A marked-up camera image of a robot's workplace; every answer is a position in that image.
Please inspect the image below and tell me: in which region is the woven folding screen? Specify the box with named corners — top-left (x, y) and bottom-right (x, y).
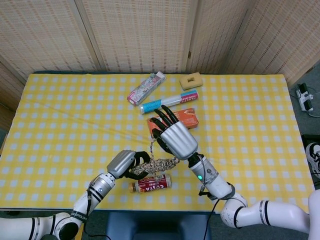
top-left (0, 0), bottom-right (320, 133)

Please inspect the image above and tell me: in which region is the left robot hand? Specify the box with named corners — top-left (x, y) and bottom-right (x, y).
top-left (106, 149), bottom-right (152, 180)

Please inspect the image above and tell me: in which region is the yellow checkered tablecloth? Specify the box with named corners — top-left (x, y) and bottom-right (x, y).
top-left (0, 73), bottom-right (317, 214)

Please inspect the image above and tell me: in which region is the orange cardboard box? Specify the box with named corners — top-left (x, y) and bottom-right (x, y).
top-left (146, 107), bottom-right (200, 138)

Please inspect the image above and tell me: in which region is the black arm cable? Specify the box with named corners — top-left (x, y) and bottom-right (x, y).
top-left (81, 190), bottom-right (101, 238)
top-left (198, 154), bottom-right (220, 240)

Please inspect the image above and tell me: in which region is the red Costa coffee bottle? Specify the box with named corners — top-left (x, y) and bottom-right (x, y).
top-left (128, 174), bottom-right (173, 194)

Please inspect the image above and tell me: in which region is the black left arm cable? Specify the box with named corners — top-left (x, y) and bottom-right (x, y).
top-left (81, 190), bottom-right (101, 238)

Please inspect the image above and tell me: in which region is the pink toothpaste box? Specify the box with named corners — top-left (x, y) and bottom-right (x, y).
top-left (126, 71), bottom-right (167, 106)

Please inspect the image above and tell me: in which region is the beige black braided rope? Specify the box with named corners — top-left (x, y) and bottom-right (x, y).
top-left (129, 136), bottom-right (181, 183)

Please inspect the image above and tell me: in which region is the yellow sponge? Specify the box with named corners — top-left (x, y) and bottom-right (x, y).
top-left (179, 71), bottom-right (203, 91)

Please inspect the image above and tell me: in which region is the black white sneaker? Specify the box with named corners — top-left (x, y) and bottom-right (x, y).
top-left (305, 142), bottom-right (320, 180)

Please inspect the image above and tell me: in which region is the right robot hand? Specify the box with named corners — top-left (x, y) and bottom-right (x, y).
top-left (149, 104), bottom-right (200, 161)

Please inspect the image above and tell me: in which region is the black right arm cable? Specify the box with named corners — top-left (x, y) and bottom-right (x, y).
top-left (198, 154), bottom-right (220, 240)

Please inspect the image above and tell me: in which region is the dark blue robot pedestal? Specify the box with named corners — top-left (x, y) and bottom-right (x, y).
top-left (106, 212), bottom-right (212, 240)

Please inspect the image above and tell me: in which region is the white power strip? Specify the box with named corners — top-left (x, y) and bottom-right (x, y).
top-left (295, 83), bottom-right (315, 113)

